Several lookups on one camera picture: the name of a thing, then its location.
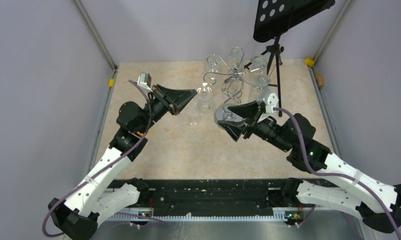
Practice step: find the black music stand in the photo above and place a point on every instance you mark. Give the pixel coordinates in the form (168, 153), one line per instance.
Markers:
(276, 17)

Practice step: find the yellow left edge clip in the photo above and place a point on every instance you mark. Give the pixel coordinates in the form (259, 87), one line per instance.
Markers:
(111, 83)

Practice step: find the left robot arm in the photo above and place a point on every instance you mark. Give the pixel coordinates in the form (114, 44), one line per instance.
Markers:
(80, 213)

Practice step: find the right hanging wine glass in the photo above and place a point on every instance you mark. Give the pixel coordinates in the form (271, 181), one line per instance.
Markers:
(258, 83)

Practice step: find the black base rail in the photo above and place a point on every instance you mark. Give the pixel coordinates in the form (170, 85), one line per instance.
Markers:
(212, 199)

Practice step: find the yellow corner clip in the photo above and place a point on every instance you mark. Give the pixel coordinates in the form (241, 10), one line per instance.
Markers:
(309, 62)

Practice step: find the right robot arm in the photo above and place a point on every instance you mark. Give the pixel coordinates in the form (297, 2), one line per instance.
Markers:
(376, 204)

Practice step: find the chrome wine glass rack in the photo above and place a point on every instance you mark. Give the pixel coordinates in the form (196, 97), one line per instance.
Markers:
(231, 82)

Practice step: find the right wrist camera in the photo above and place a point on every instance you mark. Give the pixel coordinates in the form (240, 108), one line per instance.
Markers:
(268, 101)

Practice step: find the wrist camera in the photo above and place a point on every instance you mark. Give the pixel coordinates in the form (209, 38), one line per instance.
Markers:
(144, 82)
(268, 101)

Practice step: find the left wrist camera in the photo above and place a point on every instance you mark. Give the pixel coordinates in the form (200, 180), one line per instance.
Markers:
(144, 82)

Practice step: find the back right hanging glass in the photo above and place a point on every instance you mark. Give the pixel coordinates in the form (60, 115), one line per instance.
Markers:
(258, 65)

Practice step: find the clear wine glass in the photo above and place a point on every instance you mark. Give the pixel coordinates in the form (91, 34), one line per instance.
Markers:
(193, 115)
(205, 103)

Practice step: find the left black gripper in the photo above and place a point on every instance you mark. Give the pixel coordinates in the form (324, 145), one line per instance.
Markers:
(177, 99)

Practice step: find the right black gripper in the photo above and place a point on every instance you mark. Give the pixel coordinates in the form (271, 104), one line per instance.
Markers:
(248, 110)

